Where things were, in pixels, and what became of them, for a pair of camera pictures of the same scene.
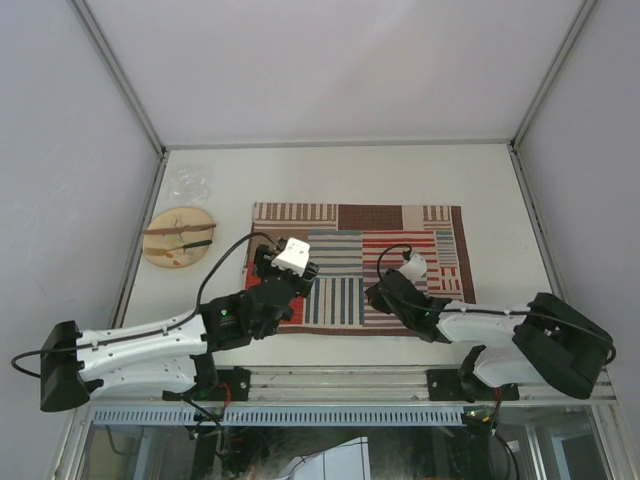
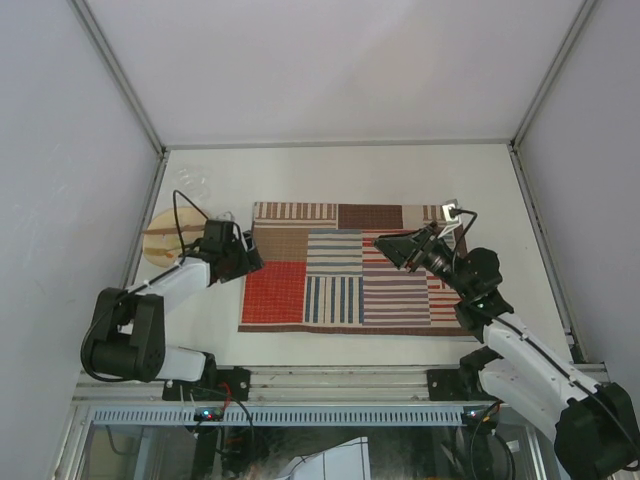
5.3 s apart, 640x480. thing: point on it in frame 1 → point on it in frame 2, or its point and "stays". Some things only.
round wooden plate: (178, 236) stays
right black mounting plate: (444, 385) stays
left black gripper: (262, 263) → (250, 261)
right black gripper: (376, 299) → (411, 247)
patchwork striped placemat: (346, 243) stays
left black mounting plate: (238, 381) stays
